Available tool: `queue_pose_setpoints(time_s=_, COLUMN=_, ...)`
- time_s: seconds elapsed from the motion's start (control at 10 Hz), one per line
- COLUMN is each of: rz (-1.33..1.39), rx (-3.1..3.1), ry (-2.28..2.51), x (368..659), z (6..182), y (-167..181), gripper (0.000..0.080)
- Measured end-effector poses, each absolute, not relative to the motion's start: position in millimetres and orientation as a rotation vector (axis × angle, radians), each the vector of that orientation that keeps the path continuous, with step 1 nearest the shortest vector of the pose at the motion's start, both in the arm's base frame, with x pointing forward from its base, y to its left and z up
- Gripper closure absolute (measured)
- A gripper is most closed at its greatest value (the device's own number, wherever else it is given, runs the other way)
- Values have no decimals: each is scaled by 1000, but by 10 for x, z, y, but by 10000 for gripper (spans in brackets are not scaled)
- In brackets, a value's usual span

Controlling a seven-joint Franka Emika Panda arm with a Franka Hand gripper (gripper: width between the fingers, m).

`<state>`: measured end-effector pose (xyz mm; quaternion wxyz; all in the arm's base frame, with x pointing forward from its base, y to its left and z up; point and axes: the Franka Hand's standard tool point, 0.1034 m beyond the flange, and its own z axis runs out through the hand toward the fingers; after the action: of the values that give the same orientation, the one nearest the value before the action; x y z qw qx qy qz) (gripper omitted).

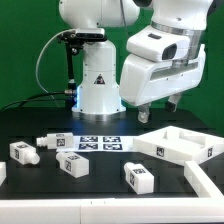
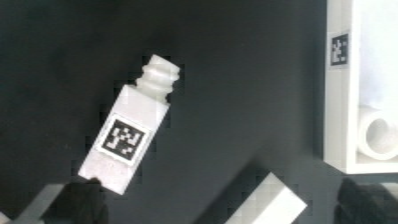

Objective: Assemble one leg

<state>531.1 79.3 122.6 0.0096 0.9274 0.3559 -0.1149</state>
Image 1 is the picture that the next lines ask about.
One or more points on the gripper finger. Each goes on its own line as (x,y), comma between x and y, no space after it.
(144,112)
(173,100)

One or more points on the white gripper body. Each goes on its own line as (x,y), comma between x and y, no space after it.
(143,81)

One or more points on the white square table top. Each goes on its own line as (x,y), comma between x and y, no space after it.
(178,145)

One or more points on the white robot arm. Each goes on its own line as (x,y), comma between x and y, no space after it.
(98,96)

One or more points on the paper sheet with markers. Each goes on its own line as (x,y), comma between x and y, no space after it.
(101,144)

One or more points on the white block left edge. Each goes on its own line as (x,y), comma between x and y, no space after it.
(2,172)

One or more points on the black camera on stand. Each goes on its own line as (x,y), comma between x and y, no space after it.
(74,40)

